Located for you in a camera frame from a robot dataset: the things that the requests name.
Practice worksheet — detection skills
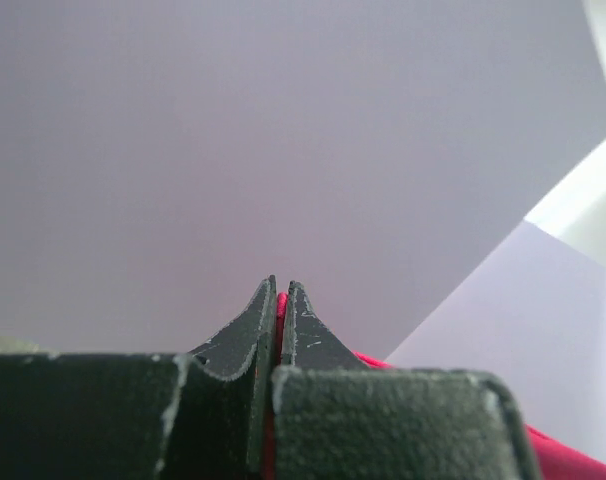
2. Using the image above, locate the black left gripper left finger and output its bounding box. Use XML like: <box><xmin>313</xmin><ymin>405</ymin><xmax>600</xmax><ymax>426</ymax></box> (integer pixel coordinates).
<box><xmin>0</xmin><ymin>278</ymin><xmax>277</xmax><ymax>479</ymax></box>

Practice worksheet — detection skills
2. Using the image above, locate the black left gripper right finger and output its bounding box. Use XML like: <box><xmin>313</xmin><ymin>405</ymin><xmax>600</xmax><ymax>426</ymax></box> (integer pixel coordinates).
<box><xmin>272</xmin><ymin>282</ymin><xmax>541</xmax><ymax>479</ymax></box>

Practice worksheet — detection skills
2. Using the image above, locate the magenta red t shirt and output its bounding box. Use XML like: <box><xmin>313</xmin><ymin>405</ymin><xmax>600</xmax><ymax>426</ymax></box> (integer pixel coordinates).
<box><xmin>261</xmin><ymin>292</ymin><xmax>606</xmax><ymax>480</ymax></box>

